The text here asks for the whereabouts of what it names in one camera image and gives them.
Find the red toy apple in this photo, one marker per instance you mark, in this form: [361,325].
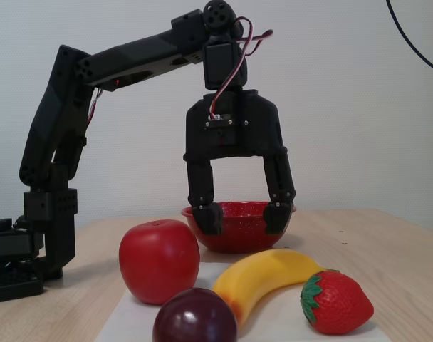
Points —
[156,263]

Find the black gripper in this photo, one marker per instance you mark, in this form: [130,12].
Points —
[234,140]

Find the white paper sheet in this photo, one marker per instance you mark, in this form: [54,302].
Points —
[280,313]

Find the dark purple toy plum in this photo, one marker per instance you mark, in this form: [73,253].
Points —
[191,320]

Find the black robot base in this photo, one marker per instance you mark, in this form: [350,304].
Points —
[13,246]

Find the red speckled enamel bowl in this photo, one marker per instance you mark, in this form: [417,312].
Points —
[238,242]

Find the red toy strawberry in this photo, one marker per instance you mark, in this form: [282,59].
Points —
[341,303]

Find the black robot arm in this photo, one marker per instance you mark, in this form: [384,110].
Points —
[131,57]

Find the yellow toy banana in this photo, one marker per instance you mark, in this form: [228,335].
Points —
[259,274]

